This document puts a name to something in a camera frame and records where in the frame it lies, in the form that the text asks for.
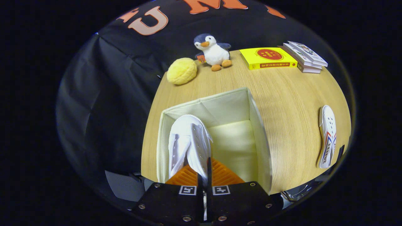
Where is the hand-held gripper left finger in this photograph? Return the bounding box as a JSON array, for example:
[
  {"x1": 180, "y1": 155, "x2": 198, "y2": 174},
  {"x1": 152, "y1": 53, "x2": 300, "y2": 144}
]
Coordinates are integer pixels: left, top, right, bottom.
[{"x1": 131, "y1": 163, "x2": 204, "y2": 226}]

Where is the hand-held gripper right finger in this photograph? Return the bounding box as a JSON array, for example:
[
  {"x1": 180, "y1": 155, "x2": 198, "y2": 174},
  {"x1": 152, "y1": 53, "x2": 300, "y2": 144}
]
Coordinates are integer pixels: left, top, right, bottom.
[{"x1": 206, "y1": 157, "x2": 283, "y2": 226}]

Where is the white canvas shoe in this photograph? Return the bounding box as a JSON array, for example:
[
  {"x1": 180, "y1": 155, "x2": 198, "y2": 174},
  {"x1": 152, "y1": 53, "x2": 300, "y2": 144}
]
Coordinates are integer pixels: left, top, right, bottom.
[{"x1": 168, "y1": 115, "x2": 213, "y2": 186}]

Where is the beige fabric storage box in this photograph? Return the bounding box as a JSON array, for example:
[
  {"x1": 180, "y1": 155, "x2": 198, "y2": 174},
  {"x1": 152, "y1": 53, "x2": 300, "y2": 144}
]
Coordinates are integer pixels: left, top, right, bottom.
[{"x1": 156, "y1": 87, "x2": 273, "y2": 194}]

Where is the white striped shoe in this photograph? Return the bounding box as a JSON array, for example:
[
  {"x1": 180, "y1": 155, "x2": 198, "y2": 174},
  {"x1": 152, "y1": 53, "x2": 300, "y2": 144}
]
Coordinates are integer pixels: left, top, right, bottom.
[{"x1": 318, "y1": 105, "x2": 337, "y2": 169}]

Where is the grey fabric panel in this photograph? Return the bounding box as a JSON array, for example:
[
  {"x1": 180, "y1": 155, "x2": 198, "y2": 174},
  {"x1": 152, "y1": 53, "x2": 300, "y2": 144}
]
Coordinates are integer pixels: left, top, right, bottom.
[{"x1": 105, "y1": 170, "x2": 147, "y2": 202}]

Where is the yellow plush bun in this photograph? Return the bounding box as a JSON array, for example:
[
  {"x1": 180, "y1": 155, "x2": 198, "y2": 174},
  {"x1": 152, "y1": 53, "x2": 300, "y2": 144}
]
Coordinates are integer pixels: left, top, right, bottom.
[{"x1": 166, "y1": 57, "x2": 198, "y2": 85}]

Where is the yellow book with red circle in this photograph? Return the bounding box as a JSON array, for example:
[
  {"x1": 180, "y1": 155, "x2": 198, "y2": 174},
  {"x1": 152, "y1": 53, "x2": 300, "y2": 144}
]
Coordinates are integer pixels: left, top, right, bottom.
[{"x1": 239, "y1": 47, "x2": 298, "y2": 70}]

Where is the penguin plush toy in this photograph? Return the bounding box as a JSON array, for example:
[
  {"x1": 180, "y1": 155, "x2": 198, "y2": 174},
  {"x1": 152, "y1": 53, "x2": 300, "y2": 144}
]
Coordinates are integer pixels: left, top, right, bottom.
[{"x1": 194, "y1": 33, "x2": 233, "y2": 72}]

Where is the white paperback book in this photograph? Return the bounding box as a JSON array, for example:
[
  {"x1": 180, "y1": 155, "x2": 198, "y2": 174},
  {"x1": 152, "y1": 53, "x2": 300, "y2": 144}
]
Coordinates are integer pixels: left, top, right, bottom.
[{"x1": 283, "y1": 43, "x2": 323, "y2": 69}]

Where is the white illustrated cover book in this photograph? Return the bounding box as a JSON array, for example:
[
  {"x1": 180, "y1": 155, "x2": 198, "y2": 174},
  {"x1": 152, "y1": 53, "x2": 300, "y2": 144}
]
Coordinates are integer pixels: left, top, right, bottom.
[{"x1": 287, "y1": 41, "x2": 329, "y2": 67}]

